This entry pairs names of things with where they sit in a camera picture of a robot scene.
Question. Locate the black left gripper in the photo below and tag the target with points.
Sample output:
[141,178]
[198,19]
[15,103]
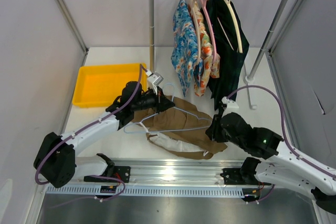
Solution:
[160,103]

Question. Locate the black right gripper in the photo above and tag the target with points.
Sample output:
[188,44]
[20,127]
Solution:
[213,132]

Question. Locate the tan brown skirt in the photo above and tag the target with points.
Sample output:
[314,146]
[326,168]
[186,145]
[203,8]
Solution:
[191,145]

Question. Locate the blue wire hanger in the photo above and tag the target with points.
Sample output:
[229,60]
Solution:
[184,117]

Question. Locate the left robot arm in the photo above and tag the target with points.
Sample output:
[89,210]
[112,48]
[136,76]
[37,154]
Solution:
[57,160]

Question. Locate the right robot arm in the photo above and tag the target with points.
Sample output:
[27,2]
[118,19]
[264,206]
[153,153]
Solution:
[272,160]

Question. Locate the cream wooden hanger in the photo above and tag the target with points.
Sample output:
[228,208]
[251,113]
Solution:
[235,22]

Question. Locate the pink plastic hanger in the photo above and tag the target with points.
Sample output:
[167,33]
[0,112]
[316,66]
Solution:
[211,33]

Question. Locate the blue floral garment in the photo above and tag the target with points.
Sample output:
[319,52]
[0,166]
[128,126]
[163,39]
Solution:
[185,50]

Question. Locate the orange floral garment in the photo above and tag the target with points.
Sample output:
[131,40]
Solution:
[209,69]

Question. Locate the yellow plastic tray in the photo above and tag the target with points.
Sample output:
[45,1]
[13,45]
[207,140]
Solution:
[98,86]

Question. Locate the dark green plaid garment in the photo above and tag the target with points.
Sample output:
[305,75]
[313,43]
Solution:
[231,61]

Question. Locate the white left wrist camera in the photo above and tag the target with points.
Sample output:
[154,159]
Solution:
[153,80]

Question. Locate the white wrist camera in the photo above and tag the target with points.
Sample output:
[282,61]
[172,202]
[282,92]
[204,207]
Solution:
[153,80]
[229,105]

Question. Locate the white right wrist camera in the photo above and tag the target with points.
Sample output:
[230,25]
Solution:
[229,105]

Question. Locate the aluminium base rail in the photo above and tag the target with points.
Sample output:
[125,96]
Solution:
[183,172]

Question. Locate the white slotted cable duct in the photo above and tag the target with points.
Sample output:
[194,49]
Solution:
[163,191]

